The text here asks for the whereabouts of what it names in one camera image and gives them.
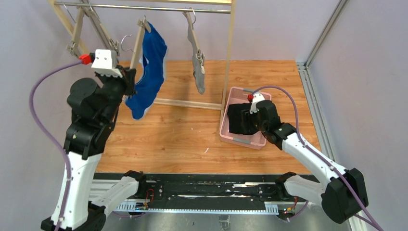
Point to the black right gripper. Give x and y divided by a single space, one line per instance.
249 117

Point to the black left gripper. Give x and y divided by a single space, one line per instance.
128 81

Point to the black underwear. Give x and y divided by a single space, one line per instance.
234 117

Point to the blue underwear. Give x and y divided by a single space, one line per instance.
153 61

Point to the wooden clip hanger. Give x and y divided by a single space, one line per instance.
101 31
73 48

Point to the wooden hanger with blue underwear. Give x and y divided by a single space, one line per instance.
144 27

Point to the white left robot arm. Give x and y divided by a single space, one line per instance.
94 111

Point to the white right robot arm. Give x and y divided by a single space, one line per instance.
340 192

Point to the empty wooden clip hanger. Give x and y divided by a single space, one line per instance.
73 48

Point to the grey underwear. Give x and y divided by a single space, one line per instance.
199 80

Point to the wooden hanger with grey underwear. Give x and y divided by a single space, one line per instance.
197 57

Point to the pink plastic laundry basket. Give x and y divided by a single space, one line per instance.
256 141

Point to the metal hanging rod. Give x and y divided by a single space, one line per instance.
165 9

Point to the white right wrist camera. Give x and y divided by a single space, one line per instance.
255 98

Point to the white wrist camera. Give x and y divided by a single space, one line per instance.
105 63
255 98

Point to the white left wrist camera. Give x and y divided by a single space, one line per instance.
105 63

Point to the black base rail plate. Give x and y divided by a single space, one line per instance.
211 192

